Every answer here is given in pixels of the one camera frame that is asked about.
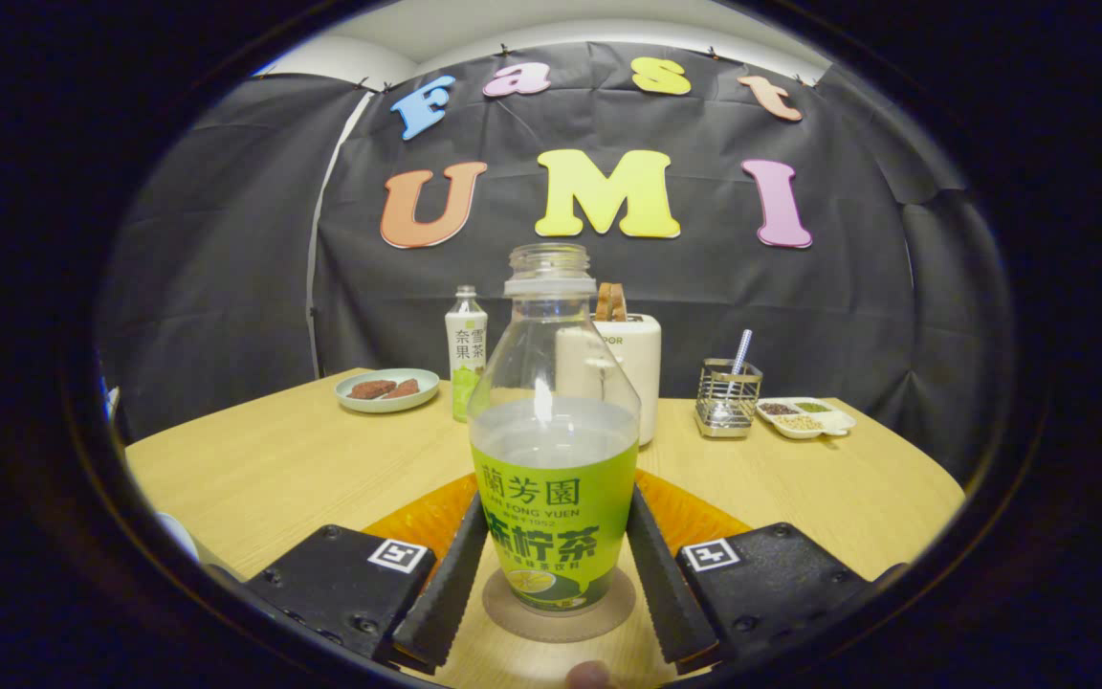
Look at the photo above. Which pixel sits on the toast slice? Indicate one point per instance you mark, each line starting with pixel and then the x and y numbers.
pixel 610 301

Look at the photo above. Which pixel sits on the pale blue cup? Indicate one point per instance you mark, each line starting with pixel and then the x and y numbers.
pixel 176 536

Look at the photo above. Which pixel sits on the wooden table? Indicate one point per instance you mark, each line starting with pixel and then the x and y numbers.
pixel 321 459

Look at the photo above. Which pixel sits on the small white green bottle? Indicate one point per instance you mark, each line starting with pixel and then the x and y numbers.
pixel 466 354

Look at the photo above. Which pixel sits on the white divided dish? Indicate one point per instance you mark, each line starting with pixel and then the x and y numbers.
pixel 833 421

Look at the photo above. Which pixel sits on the purple straw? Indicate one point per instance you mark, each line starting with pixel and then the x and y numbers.
pixel 742 349

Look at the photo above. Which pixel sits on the pale green plate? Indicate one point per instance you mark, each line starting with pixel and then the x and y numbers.
pixel 417 397

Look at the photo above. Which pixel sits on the black backdrop cloth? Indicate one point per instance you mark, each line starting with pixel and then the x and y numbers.
pixel 226 239

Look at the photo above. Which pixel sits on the brown food piece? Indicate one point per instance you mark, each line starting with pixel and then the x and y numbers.
pixel 405 388
pixel 371 389

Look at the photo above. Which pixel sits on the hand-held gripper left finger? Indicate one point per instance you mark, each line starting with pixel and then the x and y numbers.
pixel 451 593

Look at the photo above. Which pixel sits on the cream toaster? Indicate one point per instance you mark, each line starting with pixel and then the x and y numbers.
pixel 645 373

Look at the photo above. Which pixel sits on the green label juice bottle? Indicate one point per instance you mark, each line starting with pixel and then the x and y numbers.
pixel 556 507

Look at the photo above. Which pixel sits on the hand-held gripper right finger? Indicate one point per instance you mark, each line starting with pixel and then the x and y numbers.
pixel 666 593

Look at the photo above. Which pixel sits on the round brown coaster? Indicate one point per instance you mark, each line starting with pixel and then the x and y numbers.
pixel 503 612

